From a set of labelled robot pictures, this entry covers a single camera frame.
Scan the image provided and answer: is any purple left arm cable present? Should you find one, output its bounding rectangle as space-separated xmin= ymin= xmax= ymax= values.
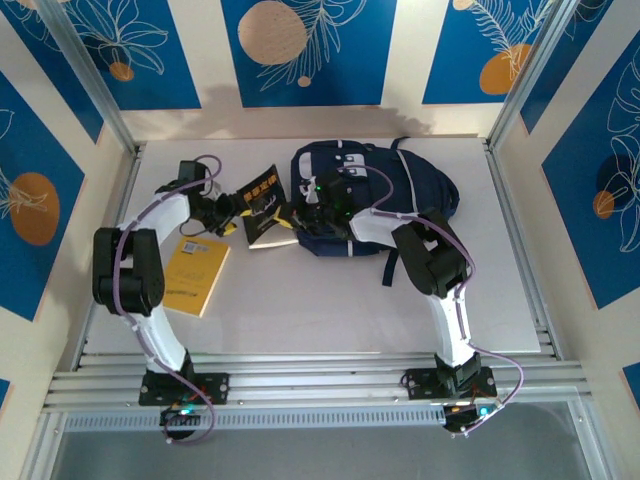
xmin=112 ymin=154 xmax=224 ymax=445

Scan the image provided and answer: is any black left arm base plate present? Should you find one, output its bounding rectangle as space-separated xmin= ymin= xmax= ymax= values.
xmin=138 ymin=372 xmax=231 ymax=406

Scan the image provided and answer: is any aluminium table side rail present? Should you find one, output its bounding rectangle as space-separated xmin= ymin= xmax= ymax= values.
xmin=483 ymin=142 xmax=564 ymax=360
xmin=72 ymin=142 xmax=149 ymax=371

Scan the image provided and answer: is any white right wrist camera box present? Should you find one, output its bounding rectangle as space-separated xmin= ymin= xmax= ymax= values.
xmin=298 ymin=177 xmax=320 ymax=206

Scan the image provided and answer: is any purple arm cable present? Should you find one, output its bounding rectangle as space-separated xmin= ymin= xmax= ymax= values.
xmin=342 ymin=165 xmax=526 ymax=431
xmin=112 ymin=154 xmax=224 ymax=445

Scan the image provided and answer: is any aluminium frame post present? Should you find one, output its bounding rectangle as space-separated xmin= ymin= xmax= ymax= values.
xmin=484 ymin=0 xmax=591 ymax=151
xmin=37 ymin=0 xmax=141 ymax=156

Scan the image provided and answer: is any yellow book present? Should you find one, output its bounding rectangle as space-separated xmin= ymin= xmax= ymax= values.
xmin=162 ymin=236 xmax=232 ymax=319

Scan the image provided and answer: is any black book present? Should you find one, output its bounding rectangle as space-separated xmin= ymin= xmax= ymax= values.
xmin=234 ymin=162 xmax=301 ymax=251

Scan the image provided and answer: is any grey slotted cable duct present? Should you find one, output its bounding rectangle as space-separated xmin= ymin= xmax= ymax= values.
xmin=62 ymin=409 xmax=449 ymax=432

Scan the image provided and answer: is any navy blue backpack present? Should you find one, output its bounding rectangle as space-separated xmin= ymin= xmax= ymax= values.
xmin=288 ymin=135 xmax=460 ymax=287

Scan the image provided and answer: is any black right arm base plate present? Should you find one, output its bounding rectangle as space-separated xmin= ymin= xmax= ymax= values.
xmin=404 ymin=367 xmax=499 ymax=401

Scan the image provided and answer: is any aluminium mounting rail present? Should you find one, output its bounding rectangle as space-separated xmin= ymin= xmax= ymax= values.
xmin=42 ymin=352 xmax=594 ymax=414

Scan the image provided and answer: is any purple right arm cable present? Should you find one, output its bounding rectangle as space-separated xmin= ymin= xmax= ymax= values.
xmin=342 ymin=165 xmax=526 ymax=431

